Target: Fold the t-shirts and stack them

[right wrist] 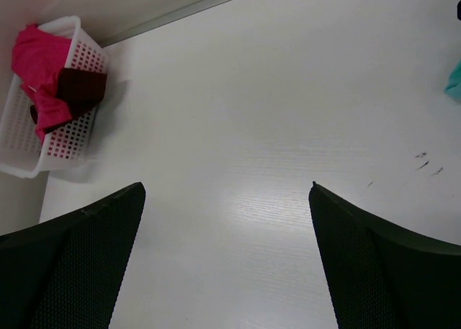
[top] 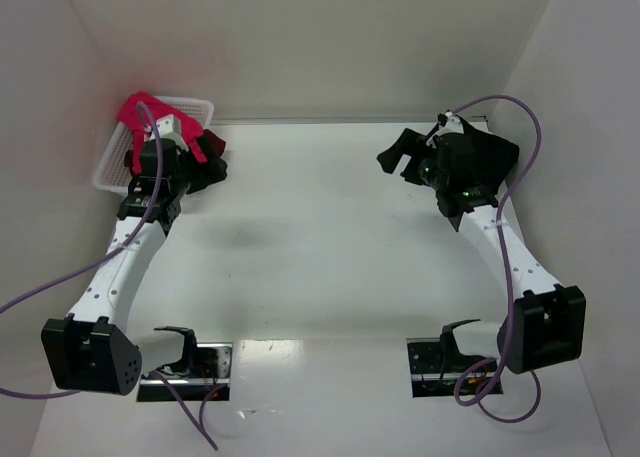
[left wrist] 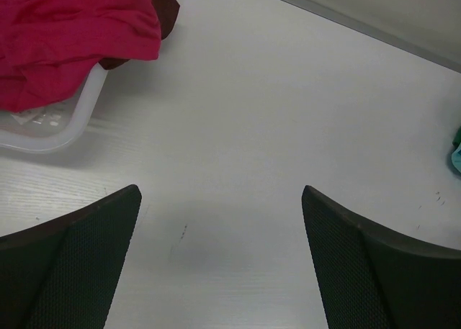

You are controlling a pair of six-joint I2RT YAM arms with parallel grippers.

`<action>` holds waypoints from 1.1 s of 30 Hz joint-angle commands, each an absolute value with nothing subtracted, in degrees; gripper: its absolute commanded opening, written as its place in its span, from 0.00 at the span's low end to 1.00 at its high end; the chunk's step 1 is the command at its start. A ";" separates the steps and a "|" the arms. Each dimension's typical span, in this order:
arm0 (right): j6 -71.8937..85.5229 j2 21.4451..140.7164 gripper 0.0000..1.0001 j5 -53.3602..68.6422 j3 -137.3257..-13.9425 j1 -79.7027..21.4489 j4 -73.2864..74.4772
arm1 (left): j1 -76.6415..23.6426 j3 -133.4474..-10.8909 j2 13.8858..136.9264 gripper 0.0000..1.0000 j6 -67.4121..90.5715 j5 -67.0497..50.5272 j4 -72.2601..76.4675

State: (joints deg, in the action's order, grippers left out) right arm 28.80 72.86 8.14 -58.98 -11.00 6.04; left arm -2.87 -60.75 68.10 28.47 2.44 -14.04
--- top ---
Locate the pink t shirt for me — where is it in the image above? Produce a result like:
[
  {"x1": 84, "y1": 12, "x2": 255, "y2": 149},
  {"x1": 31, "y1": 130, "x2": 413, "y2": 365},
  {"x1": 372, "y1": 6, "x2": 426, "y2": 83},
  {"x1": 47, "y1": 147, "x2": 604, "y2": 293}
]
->
[{"x1": 117, "y1": 92, "x2": 207, "y2": 174}]

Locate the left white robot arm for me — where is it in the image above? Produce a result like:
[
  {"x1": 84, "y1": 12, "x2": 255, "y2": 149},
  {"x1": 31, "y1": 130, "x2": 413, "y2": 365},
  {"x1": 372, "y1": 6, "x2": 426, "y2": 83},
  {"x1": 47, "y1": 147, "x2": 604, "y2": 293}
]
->
[{"x1": 41, "y1": 131, "x2": 227, "y2": 395}]

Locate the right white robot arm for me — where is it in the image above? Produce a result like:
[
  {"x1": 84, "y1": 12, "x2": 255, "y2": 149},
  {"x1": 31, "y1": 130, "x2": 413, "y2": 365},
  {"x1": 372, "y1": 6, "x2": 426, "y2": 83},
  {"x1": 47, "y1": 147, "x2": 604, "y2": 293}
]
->
[{"x1": 376, "y1": 125, "x2": 586, "y2": 374}]

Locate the dark red t shirt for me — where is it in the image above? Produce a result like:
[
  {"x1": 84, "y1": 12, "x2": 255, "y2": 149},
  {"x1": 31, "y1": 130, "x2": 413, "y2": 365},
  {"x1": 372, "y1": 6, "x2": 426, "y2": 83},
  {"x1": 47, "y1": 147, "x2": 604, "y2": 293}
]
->
[{"x1": 197, "y1": 129, "x2": 226, "y2": 158}]

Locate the black folded t shirt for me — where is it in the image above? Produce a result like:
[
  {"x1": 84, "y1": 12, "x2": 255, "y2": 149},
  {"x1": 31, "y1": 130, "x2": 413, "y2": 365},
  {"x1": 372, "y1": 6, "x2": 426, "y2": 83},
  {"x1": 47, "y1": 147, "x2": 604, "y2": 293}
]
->
[{"x1": 450, "y1": 122, "x2": 520, "y2": 205}]

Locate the white plastic basket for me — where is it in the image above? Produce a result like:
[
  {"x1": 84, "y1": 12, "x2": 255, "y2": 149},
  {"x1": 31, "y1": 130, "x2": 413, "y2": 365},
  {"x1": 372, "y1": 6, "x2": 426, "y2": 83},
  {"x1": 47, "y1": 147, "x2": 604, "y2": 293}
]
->
[{"x1": 92, "y1": 95, "x2": 215, "y2": 196}]

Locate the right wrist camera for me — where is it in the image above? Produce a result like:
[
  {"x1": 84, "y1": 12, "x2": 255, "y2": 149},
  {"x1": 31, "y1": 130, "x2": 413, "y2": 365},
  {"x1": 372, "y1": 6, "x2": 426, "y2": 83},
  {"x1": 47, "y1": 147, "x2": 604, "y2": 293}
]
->
[{"x1": 427, "y1": 110, "x2": 464, "y2": 140}]

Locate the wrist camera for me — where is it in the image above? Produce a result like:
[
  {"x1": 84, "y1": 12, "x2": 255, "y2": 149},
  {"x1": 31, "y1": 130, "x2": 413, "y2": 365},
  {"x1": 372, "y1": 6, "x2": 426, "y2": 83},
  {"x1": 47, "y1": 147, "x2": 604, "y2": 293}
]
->
[
  {"x1": 427, "y1": 110, "x2": 464, "y2": 140},
  {"x1": 144, "y1": 114, "x2": 187, "y2": 148}
]

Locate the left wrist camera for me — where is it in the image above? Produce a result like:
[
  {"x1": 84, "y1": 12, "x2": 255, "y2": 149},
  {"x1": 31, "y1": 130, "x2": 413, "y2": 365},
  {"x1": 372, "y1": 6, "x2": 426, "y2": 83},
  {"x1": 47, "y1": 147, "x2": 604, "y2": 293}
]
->
[{"x1": 144, "y1": 114, "x2": 187, "y2": 148}]

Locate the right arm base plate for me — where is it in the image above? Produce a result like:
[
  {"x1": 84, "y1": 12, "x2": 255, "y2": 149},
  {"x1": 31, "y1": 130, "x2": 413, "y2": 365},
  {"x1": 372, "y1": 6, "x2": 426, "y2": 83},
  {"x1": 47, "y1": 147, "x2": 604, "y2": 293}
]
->
[{"x1": 407, "y1": 338, "x2": 497, "y2": 398}]

